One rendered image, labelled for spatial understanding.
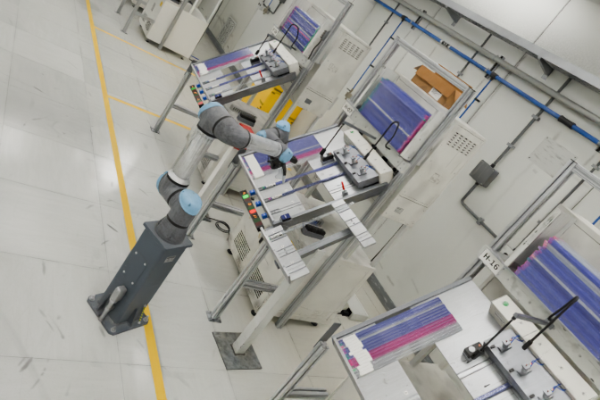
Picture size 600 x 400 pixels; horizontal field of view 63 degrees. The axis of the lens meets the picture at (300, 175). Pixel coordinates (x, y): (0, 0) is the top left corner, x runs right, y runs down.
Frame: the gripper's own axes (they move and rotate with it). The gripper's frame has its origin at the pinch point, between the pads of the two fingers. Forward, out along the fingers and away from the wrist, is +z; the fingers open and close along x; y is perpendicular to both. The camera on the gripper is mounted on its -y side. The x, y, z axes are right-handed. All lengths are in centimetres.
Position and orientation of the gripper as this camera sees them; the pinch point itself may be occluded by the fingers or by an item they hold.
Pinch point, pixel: (279, 177)
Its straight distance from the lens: 279.6
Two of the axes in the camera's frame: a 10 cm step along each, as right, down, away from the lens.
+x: 3.7, 5.7, -7.3
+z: -1.4, 8.1, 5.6
